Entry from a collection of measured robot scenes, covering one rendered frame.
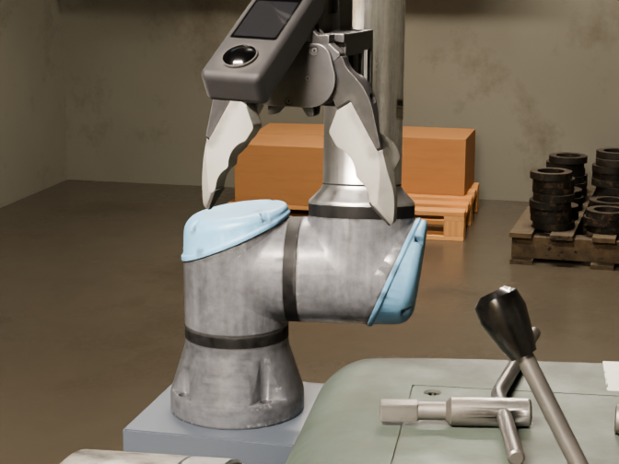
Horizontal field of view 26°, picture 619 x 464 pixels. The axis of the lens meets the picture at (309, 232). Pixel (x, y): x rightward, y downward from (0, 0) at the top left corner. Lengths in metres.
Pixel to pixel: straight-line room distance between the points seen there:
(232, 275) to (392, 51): 0.29
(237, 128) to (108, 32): 7.88
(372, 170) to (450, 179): 6.69
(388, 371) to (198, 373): 0.36
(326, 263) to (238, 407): 0.18
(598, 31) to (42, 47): 3.45
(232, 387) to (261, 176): 5.93
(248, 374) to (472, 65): 6.89
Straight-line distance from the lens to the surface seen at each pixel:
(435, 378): 1.15
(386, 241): 1.41
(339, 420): 1.05
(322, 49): 0.96
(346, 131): 0.96
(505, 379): 1.11
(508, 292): 0.86
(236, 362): 1.45
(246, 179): 7.39
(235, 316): 1.44
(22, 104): 8.49
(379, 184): 0.96
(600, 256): 6.78
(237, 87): 0.90
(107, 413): 4.72
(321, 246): 1.42
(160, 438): 1.47
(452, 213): 7.21
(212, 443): 1.45
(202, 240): 1.43
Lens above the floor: 1.63
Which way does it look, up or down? 13 degrees down
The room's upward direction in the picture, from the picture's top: straight up
